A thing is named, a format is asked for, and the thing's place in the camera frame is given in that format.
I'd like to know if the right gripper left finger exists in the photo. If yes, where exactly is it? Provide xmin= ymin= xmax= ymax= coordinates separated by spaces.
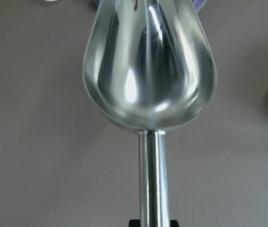
xmin=128 ymin=219 xmax=140 ymax=227

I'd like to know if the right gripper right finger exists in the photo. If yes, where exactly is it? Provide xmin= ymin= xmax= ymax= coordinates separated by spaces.
xmin=170 ymin=220 xmax=179 ymax=227

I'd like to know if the stainless steel ice scoop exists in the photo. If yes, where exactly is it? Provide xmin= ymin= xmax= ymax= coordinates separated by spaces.
xmin=83 ymin=0 xmax=217 ymax=227

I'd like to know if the grey folded cloth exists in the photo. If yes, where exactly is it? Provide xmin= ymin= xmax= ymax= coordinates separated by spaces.
xmin=91 ymin=0 xmax=208 ymax=13

